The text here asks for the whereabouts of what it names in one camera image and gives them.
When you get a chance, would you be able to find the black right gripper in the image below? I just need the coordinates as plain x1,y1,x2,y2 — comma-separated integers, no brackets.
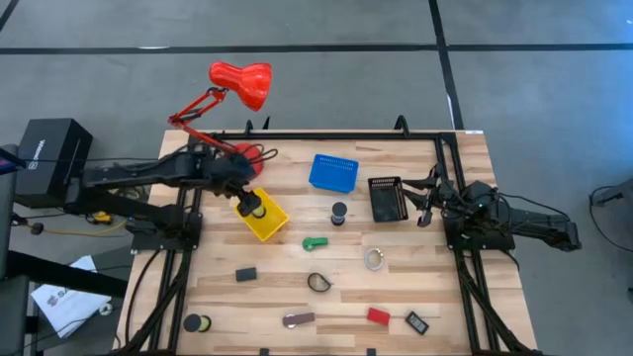
401,176,477,229

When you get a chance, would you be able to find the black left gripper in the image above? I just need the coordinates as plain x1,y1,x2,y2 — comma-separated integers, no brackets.
210,152,265,218

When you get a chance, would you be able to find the green strap watch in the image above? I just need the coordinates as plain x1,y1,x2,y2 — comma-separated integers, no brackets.
302,236,329,253

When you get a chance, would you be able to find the white patterned strap watch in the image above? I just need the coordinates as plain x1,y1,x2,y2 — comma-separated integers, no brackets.
364,247,386,272

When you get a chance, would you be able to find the blue sand timer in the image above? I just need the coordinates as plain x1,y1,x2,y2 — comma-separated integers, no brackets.
329,201,349,227

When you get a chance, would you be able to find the black strap watch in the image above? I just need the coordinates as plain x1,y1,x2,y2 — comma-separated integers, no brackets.
307,271,333,294

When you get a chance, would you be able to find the small red box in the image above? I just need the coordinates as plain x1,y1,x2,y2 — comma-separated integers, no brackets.
366,307,392,327

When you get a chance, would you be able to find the brown strap silver watch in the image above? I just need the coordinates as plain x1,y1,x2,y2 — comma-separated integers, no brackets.
282,311,317,329

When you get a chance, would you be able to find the yellow sand timer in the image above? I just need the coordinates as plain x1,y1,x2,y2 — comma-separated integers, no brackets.
182,312,213,333

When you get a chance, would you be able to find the yellow plastic basket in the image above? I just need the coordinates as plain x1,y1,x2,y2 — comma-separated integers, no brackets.
232,186,291,243

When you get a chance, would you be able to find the black plastic basket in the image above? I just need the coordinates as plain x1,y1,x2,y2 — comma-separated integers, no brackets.
367,175,410,223

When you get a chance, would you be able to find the blue plastic basket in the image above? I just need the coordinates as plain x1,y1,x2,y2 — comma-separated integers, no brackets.
308,153,361,195

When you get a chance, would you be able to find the red desk lamp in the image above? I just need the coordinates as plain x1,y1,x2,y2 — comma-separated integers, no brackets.
166,60,274,178

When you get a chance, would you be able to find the black rectangular device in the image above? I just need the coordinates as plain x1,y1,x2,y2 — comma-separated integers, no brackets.
405,311,430,336

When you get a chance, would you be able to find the grey floor equipment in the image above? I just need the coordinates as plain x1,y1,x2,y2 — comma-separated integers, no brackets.
590,178,633,208

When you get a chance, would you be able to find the black box white lettering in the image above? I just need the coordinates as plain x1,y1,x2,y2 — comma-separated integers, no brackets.
13,117,94,209

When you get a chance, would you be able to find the white printed paper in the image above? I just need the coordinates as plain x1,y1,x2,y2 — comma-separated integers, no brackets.
30,254,113,340

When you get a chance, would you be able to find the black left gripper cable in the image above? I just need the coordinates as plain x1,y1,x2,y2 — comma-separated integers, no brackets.
246,142,280,165

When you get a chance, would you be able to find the yellow floor cable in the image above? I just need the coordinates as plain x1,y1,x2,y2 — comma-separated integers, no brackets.
42,220,131,238

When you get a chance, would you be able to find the black furniture frame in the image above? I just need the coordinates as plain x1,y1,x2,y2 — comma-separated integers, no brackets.
0,249,130,356

